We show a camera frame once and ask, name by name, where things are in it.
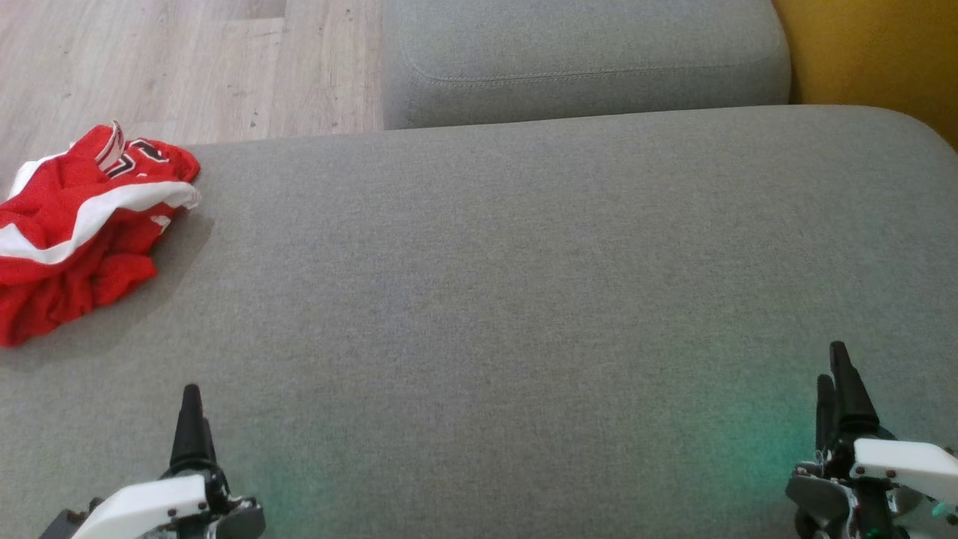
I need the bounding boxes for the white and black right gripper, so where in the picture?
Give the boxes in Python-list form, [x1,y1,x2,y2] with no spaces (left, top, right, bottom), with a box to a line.
[785,341,958,539]

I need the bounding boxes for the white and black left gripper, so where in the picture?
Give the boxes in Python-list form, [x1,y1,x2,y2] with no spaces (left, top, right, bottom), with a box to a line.
[41,384,267,539]

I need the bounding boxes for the red shorts with white stripe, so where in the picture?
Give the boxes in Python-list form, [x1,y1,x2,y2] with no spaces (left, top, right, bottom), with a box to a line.
[0,213,174,350]

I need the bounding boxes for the red basketball jersey with print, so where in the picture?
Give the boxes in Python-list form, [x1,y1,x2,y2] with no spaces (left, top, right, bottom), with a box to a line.
[6,120,202,264]

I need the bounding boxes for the large grey sofa chaise cushion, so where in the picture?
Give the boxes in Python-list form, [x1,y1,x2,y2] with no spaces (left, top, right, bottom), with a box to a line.
[0,105,958,539]

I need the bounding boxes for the large yellow sofa back cushion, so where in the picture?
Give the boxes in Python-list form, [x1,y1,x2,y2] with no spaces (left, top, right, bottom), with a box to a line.
[772,0,958,150]

